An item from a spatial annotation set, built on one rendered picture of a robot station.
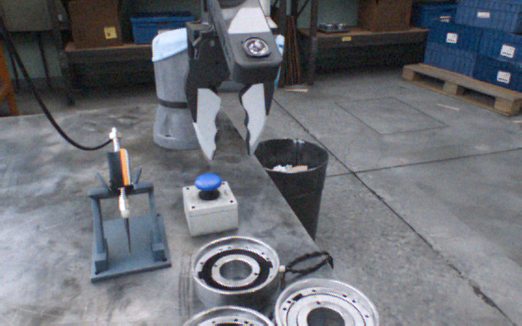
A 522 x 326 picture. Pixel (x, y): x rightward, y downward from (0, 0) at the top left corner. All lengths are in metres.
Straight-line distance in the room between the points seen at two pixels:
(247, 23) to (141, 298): 0.34
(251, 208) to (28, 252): 0.32
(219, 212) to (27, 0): 3.68
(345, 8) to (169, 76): 4.12
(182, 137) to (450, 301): 1.27
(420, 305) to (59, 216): 1.37
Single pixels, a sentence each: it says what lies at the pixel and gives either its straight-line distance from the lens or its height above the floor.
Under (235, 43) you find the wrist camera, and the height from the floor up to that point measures 1.10.
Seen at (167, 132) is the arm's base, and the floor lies 0.83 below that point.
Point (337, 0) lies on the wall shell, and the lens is 4.87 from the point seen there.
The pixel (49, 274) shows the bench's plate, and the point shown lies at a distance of 0.64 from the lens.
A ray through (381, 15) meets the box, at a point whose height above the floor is 0.61.
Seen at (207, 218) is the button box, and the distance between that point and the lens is 0.64.
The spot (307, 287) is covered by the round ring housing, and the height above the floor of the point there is 0.83.
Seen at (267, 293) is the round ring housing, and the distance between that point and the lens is 0.51.
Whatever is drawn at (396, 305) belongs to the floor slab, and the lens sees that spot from 1.76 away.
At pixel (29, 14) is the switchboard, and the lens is 4.20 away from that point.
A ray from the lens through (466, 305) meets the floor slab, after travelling 1.85.
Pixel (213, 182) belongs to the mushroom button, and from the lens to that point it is 0.63.
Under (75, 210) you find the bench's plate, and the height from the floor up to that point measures 0.80.
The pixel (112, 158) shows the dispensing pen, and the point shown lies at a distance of 0.60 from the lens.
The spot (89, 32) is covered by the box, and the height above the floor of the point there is 0.58.
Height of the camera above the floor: 1.18
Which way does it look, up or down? 26 degrees down
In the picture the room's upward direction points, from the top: straight up
